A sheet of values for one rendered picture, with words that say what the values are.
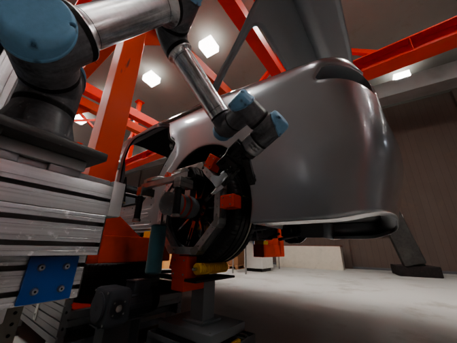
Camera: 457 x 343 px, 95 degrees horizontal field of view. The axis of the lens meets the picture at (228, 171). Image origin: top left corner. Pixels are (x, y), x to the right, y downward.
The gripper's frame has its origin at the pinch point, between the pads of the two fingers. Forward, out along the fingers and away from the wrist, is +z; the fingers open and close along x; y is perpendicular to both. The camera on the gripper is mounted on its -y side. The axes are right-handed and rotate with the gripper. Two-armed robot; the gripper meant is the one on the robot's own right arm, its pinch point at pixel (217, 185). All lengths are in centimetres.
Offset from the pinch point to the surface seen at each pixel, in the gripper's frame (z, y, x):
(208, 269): 46, -33, -3
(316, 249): 264, -568, -529
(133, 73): 35, 90, -100
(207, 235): 33.7, -19.4, -10.0
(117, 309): 84, -9, 18
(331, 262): 242, -609, -488
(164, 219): 69, -2, -33
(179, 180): 21.6, 11.2, -15.0
